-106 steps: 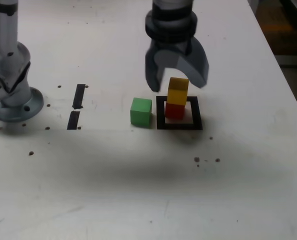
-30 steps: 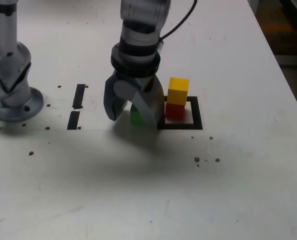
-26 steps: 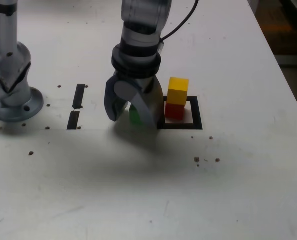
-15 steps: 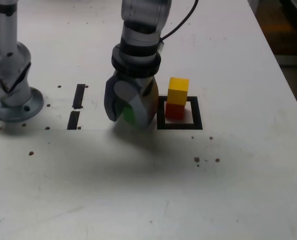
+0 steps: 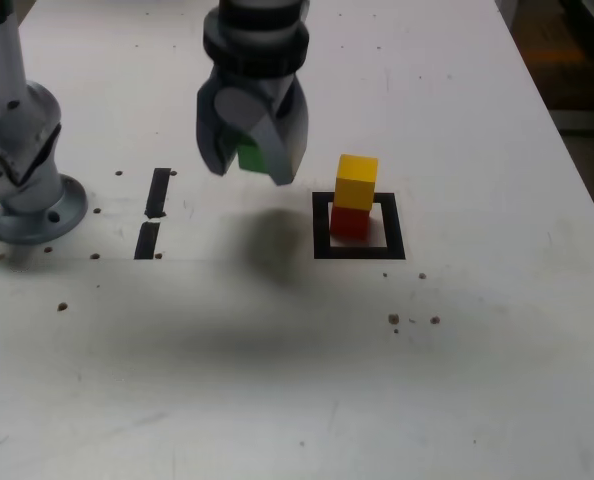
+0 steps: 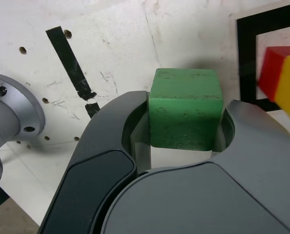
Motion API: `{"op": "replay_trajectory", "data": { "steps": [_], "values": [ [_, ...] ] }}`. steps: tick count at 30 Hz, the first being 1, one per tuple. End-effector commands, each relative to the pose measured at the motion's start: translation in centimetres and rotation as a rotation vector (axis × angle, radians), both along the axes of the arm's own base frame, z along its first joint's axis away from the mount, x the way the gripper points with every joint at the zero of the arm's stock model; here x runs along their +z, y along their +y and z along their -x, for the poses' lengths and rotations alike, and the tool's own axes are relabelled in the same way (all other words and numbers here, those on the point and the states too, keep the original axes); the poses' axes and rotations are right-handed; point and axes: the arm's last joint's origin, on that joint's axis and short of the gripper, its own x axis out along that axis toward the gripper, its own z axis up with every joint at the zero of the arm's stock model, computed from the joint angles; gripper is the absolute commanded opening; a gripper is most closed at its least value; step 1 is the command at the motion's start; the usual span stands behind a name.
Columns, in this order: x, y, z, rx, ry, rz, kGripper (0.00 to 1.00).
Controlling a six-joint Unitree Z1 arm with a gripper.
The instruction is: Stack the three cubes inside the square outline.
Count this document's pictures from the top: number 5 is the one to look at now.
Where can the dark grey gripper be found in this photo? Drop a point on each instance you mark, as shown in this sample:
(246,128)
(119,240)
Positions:
(267,87)

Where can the green cube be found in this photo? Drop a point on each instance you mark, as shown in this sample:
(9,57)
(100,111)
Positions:
(249,155)

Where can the yellow cube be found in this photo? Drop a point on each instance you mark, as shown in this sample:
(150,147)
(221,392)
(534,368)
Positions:
(357,185)

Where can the red cube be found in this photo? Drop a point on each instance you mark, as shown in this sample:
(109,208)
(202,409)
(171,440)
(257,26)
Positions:
(349,223)

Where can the black tape square outline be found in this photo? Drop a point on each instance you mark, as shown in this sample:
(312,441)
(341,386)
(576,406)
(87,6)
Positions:
(322,225)

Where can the black tape strip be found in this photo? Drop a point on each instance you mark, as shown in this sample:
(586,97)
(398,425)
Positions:
(158,190)

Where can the brown background furniture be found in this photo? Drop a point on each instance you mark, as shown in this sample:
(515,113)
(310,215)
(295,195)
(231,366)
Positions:
(572,60)

